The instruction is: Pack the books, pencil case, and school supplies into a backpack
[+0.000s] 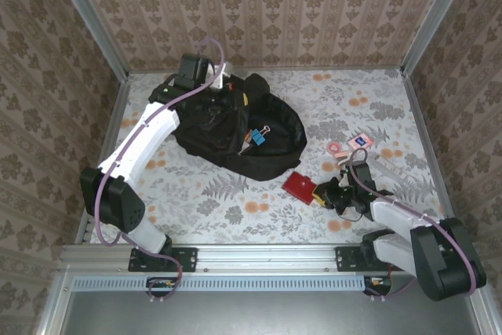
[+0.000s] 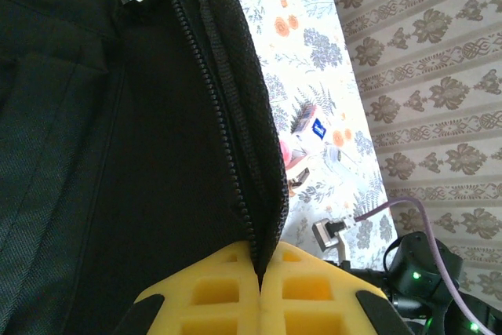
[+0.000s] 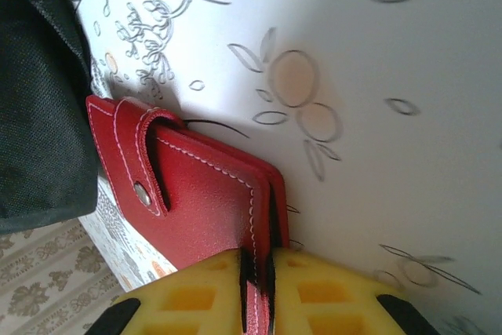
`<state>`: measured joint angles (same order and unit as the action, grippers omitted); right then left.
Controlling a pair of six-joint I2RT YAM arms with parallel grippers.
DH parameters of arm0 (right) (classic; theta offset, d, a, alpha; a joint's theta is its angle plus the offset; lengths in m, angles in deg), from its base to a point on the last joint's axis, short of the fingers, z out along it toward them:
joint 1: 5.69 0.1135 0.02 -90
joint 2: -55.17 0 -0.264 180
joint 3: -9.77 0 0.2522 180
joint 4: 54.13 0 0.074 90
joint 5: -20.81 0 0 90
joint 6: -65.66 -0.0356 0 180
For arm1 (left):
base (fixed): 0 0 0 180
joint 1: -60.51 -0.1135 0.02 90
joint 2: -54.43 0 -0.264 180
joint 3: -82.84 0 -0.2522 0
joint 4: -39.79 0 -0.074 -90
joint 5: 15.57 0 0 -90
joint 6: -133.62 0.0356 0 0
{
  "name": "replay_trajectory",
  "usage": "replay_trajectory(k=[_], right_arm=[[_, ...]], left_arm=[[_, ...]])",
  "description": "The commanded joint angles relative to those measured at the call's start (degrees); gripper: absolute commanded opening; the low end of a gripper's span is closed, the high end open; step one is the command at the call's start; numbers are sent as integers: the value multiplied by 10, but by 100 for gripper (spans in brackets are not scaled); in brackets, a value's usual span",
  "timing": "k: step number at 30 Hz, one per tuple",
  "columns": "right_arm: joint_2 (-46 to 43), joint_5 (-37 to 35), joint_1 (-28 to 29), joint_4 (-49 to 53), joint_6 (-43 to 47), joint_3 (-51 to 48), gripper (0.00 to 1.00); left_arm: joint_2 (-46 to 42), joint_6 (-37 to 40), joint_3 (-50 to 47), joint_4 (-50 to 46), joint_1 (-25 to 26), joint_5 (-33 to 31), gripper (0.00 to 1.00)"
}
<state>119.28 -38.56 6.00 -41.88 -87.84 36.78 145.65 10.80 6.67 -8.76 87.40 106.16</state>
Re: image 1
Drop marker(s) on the pink sticky note pad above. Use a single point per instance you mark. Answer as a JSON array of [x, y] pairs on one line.
[[361, 140]]

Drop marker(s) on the thin aluminium wall rail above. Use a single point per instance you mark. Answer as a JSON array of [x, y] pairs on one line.
[[333, 67]]

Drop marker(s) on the blue binder clip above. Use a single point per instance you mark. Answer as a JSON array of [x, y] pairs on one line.
[[257, 137]]

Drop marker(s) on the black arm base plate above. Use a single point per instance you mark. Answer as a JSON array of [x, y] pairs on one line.
[[345, 258], [184, 259]]

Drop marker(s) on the clear plastic ruler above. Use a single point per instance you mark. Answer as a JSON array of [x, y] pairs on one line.
[[390, 166]]

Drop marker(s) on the steel sheet panel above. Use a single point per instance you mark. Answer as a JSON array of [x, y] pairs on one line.
[[255, 315]]

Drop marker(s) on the aluminium side rail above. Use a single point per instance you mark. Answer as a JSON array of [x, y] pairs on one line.
[[105, 154], [430, 154]]

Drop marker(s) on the black fabric backpack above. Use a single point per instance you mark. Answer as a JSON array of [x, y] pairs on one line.
[[266, 154]]

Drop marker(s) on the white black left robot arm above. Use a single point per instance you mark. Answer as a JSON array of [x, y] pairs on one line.
[[133, 146]]

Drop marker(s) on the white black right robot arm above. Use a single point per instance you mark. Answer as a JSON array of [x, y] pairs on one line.
[[396, 213]]

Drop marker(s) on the aluminium mounting rail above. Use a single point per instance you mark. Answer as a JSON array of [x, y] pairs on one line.
[[266, 256]]

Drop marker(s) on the black connector board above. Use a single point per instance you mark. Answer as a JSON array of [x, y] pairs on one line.
[[161, 284], [378, 283]]

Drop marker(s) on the orange binder clip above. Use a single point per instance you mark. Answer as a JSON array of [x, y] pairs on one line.
[[248, 137]]

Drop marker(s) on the red snap wallet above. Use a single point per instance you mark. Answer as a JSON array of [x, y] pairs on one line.
[[300, 188]]

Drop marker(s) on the aluminium frame post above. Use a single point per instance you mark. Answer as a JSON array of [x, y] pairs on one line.
[[93, 17], [434, 17]]

